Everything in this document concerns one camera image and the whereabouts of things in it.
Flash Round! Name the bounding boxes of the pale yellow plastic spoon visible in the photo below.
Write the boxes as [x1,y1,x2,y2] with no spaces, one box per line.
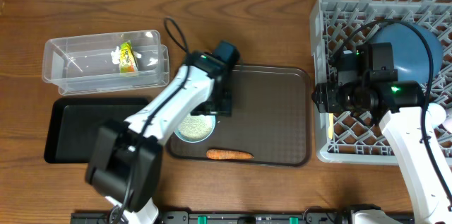
[328,113,334,140]

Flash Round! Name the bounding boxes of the black plastic bin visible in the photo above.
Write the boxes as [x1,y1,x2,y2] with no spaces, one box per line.
[44,97,148,164]

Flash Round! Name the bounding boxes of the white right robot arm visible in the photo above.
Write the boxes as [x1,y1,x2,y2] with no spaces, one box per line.
[311,81,451,223]

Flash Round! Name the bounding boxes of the grey plastic dishwasher rack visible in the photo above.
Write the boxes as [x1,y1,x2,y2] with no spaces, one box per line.
[309,0,451,165]

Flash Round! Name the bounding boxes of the light blue bowl with rice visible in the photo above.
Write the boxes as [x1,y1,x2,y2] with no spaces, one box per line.
[174,114,216,143]

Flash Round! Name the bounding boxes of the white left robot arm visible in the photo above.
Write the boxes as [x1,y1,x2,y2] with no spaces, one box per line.
[85,50,240,223]

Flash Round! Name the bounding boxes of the green orange snack wrapper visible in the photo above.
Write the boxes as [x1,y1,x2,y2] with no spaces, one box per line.
[119,41,138,73]

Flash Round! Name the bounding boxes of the dark brown serving tray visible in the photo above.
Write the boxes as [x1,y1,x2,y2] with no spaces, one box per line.
[167,66,311,167]

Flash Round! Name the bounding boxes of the light blue plastic cup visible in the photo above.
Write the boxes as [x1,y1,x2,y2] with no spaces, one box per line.
[427,103,447,129]

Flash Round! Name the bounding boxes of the orange carrot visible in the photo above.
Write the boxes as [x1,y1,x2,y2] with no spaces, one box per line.
[206,149,254,160]

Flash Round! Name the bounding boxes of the white tissue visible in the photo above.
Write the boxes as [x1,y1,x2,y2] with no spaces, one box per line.
[111,47,142,65]

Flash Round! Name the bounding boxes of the dark blue plate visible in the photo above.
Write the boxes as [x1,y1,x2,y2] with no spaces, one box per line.
[369,23,444,84]

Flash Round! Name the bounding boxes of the clear plastic bin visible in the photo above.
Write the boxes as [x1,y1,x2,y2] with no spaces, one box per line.
[42,30,170,95]

